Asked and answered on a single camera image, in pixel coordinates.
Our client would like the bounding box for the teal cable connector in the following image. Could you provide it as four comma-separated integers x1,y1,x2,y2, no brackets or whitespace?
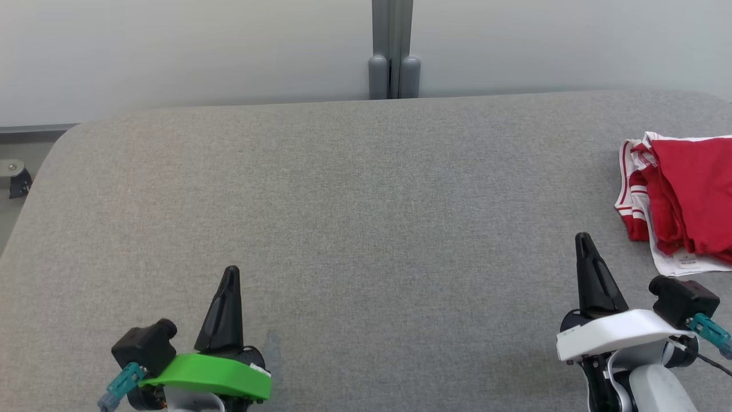
97,362,146,411
688,313,732,360

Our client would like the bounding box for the black caster wheel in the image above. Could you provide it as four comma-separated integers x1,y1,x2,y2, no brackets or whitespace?
0,159,33,200

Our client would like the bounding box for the grey partition base rail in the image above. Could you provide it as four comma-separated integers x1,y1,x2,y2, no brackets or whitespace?
0,122,81,144

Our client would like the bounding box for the red garment with striped trim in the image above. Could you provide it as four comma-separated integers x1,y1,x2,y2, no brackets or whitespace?
614,139,655,243

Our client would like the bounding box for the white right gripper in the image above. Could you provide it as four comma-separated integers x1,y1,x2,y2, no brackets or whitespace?
556,232,697,412

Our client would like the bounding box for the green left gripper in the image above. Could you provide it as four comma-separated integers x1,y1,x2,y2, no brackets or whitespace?
127,265,273,412

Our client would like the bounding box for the grey partition post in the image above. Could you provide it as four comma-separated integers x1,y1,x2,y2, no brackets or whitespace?
368,0,395,101
392,0,422,99

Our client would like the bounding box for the red jersey with black lettering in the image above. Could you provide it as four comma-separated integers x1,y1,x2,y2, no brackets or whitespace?
645,133,732,277

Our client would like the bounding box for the thin black cable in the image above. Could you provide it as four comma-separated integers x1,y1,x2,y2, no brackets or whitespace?
669,338,732,378

